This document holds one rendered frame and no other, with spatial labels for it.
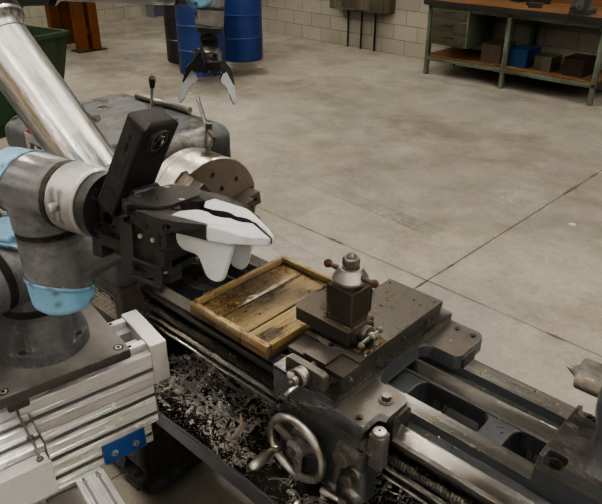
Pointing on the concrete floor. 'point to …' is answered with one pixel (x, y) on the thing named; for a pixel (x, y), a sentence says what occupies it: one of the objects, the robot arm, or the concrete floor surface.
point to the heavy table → (62, 16)
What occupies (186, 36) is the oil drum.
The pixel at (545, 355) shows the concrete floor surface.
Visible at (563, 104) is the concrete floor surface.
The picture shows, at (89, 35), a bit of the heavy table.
